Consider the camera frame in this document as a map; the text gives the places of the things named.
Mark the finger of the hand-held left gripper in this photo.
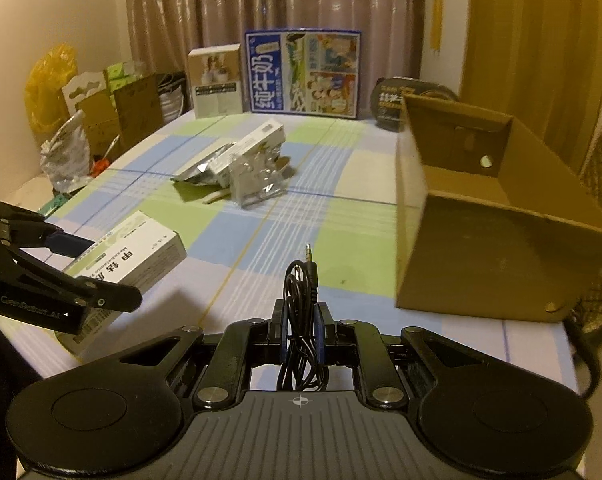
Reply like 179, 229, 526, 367
0, 195, 96, 261
0, 247, 142, 336

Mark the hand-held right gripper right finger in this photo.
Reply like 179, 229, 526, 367
317, 302, 524, 409

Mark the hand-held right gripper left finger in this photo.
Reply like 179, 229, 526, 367
81, 302, 288, 409

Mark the black audio cable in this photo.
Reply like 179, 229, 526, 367
278, 242, 332, 394

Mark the large white medicine box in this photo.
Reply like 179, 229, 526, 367
63, 212, 188, 357

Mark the clear plastic wrapper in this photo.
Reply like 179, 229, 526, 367
231, 152, 294, 209

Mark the silver foil bag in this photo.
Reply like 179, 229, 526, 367
171, 144, 242, 192

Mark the brown cardboard box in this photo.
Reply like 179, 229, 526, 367
395, 95, 602, 323

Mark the slender white box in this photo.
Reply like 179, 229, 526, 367
213, 122, 286, 186

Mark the checkered cloth desktop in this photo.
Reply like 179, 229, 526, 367
0, 112, 579, 411

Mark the crinkled white plastic bag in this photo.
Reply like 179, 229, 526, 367
41, 112, 94, 194

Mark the small brown cardboard carton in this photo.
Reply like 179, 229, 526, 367
78, 95, 122, 159

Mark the tall brown cardboard carton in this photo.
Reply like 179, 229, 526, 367
116, 72, 164, 154

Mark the yellow plastic bag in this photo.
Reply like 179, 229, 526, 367
25, 45, 79, 148

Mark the silver metal bucket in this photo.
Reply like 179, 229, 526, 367
156, 74, 189, 124

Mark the beige tissue box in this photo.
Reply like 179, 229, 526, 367
188, 45, 242, 119

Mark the black instant rice bowl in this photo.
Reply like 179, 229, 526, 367
371, 76, 462, 134

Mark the blue milk carton box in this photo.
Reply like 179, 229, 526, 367
245, 29, 362, 120

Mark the quilted beige chair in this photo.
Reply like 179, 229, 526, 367
571, 122, 602, 336

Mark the yellow hanging ornament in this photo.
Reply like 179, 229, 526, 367
431, 0, 445, 56

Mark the red handled tool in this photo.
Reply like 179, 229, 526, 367
93, 140, 120, 176

